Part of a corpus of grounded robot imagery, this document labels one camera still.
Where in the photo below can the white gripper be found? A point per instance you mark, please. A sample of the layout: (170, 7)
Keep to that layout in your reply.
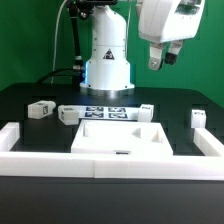
(165, 21)

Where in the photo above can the white square tabletop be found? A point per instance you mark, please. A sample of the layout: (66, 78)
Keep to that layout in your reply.
(121, 138)

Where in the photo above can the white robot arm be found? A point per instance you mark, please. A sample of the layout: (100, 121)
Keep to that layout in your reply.
(107, 72)

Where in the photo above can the white strip with AprilTags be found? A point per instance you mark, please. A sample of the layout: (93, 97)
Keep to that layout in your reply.
(103, 112)

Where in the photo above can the white U-shaped obstacle fence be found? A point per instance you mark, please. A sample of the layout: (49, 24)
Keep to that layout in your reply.
(102, 166)

